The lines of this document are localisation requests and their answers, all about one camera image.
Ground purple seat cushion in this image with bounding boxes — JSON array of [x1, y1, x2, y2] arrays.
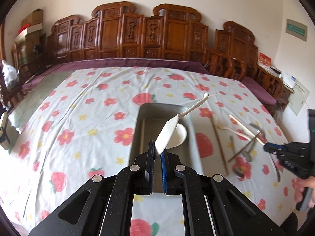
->
[[242, 77, 277, 105]]

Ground stacked cardboard boxes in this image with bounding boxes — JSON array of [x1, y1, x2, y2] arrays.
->
[[14, 9, 44, 43]]

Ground dark brown wooden chopstick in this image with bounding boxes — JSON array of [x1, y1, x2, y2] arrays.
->
[[210, 116, 229, 176]]

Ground dark metal spoon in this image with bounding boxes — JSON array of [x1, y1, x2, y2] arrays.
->
[[229, 135, 245, 179]]

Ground carved wooden bench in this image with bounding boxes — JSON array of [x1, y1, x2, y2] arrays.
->
[[46, 1, 208, 64]]

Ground cream plastic spoon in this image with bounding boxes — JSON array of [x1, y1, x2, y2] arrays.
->
[[166, 124, 187, 149]]

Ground carved wooden armchair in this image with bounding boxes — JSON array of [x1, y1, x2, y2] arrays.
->
[[205, 21, 284, 101]]

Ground light wooden chopstick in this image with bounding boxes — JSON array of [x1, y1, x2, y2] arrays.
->
[[229, 114, 255, 137]]

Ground floral strawberry tablecloth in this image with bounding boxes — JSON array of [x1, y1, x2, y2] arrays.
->
[[1, 67, 295, 235]]

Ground cream plastic fork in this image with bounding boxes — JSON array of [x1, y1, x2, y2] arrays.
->
[[214, 118, 251, 140]]

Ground metal rectangular utensil tray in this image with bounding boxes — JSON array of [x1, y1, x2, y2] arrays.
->
[[128, 102, 205, 194]]

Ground red paper card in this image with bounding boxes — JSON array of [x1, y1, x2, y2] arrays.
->
[[258, 52, 272, 67]]

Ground cream wide-handled spoon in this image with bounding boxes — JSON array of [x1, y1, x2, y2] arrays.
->
[[154, 93, 209, 160]]

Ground person's right hand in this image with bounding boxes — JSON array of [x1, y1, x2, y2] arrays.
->
[[294, 176, 315, 208]]

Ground white plastic bag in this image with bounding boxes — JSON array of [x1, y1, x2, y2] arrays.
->
[[2, 60, 20, 92]]

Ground green wall sign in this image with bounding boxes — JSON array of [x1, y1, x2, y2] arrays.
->
[[286, 19, 308, 41]]

